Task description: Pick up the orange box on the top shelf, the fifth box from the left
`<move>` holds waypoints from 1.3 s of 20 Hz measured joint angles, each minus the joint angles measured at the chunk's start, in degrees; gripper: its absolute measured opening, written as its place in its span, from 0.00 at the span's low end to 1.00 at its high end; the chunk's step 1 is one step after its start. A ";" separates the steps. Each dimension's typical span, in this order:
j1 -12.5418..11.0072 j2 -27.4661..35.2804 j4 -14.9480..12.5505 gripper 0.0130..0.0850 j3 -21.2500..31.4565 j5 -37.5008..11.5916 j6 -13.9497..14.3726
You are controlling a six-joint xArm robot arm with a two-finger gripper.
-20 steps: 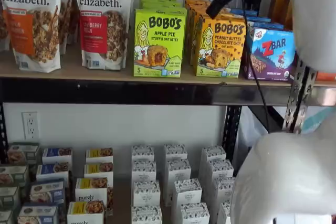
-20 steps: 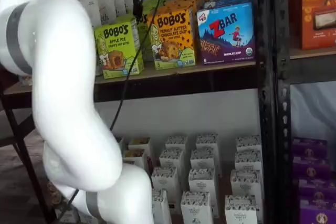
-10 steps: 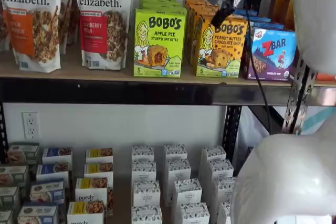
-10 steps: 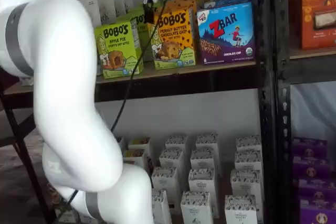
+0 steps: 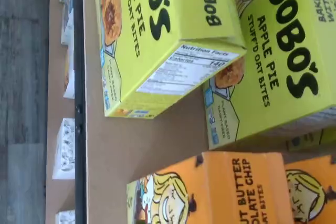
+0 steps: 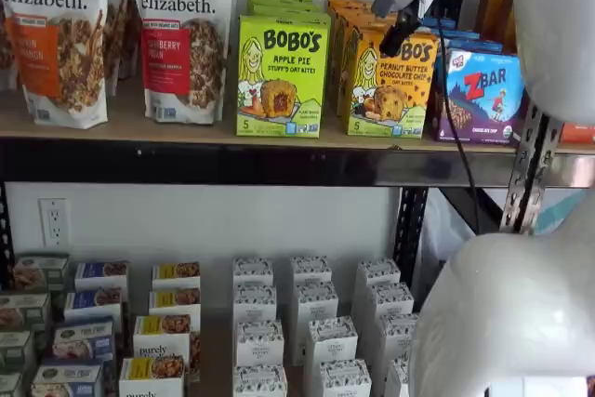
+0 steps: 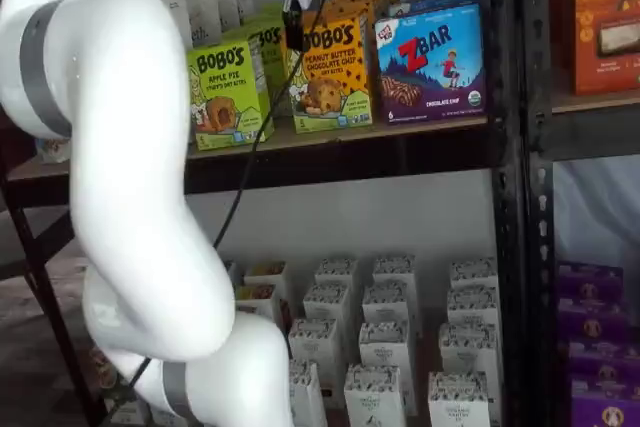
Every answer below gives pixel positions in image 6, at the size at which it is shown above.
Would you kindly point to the orange Bobo's peanut butter box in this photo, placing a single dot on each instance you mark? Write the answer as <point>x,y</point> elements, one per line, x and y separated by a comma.
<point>346,43</point>
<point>395,95</point>
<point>341,4</point>

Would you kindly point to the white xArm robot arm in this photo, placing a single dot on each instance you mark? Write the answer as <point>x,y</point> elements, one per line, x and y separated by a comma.
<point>502,313</point>

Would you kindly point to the blue purple Zbar box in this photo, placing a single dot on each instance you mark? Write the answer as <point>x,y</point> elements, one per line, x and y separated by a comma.
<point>453,27</point>
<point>474,46</point>
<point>483,99</point>

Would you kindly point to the white floral print box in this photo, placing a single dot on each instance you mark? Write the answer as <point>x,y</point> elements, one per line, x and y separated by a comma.
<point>310,269</point>
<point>389,301</point>
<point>253,271</point>
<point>345,378</point>
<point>259,343</point>
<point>255,304</point>
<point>331,339</point>
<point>259,380</point>
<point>377,271</point>
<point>316,301</point>
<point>395,336</point>
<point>397,378</point>

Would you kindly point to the wooden shelf board with snacks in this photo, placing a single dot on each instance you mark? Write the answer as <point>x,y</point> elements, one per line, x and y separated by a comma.
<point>121,127</point>

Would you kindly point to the yellow white granola box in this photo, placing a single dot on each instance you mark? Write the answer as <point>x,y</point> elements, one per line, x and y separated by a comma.
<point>176,273</point>
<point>151,376</point>
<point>162,336</point>
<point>175,301</point>

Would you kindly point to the wooden shelf board with cartons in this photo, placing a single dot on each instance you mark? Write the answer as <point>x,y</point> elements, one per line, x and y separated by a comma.
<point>214,360</point>

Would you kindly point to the blue white granola box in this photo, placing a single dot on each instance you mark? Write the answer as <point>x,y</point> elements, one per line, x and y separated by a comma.
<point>101,276</point>
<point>67,378</point>
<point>93,304</point>
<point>83,341</point>

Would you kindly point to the green white granola box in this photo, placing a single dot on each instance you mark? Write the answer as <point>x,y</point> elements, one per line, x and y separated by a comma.
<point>10,385</point>
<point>16,350</point>
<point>41,273</point>
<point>23,311</point>

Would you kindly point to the brown striped carton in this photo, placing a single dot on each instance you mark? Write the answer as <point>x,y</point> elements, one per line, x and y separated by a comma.
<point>493,11</point>

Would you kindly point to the granola bag red label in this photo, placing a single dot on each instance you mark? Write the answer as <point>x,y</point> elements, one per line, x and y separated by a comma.
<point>181,57</point>

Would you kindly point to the large orange carton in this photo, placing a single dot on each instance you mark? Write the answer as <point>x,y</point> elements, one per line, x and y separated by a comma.
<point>577,133</point>

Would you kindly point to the translucent plastic sheet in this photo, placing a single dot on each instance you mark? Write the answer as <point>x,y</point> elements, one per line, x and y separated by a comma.
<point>446,239</point>

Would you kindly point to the granola bag behind bags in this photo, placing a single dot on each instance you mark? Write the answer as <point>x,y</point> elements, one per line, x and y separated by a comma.
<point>120,39</point>

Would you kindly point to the granola bag orange label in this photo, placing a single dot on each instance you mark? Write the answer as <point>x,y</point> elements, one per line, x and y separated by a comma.
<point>56,53</point>

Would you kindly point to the black metal shelf frame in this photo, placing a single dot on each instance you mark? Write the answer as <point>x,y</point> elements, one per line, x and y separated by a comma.
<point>232,162</point>

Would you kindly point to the white wall outlet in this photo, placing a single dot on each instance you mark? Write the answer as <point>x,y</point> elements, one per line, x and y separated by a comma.
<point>54,222</point>

